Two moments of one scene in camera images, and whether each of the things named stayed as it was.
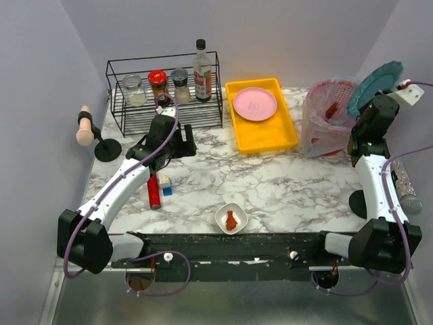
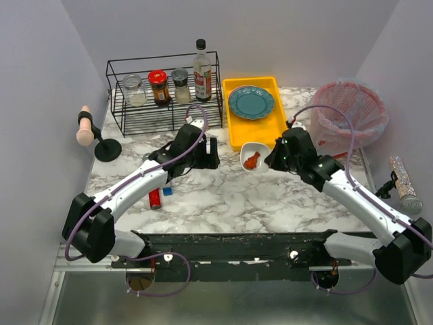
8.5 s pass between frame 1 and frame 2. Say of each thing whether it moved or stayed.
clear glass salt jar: stayed
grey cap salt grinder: stayed
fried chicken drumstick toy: moved
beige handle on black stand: stayed
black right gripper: moved
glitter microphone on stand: stayed
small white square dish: moved
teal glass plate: moved
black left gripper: moved
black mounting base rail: stayed
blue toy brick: stayed
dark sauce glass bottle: stayed
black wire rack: stayed
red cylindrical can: stayed
